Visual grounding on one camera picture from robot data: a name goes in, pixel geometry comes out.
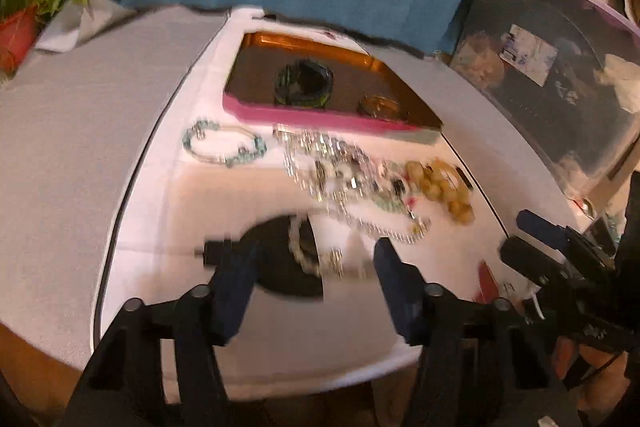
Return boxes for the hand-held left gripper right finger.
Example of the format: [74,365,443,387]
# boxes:
[374,237,583,427]

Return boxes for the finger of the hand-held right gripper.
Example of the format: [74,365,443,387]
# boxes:
[516,208,569,254]
[499,236,567,289]

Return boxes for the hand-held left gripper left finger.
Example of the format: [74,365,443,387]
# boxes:
[57,234,262,427]

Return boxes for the amber bead bracelet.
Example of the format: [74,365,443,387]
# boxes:
[404,158,475,225]

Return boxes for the white pearl bracelets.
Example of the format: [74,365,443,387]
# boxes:
[273,124,432,280]

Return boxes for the orange lacquer tray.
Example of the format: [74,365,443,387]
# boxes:
[223,32,445,142]

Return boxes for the person's right hand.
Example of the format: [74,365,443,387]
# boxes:
[552,337,631,413]

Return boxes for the white printed table runner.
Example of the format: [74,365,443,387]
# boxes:
[92,7,506,405]

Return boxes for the clear plastic storage bin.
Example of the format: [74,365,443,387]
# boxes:
[447,0,640,198]

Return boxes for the white paper label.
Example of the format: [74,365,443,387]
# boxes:
[500,24,558,85]

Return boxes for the brown bangle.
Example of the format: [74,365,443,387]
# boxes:
[357,94,401,118]

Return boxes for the dark green bangle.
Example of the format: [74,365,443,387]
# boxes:
[275,61,335,108]

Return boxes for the red flower pot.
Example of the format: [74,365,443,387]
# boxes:
[0,4,41,72]

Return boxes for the turquoise bead bracelet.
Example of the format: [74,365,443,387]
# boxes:
[181,119,268,168]

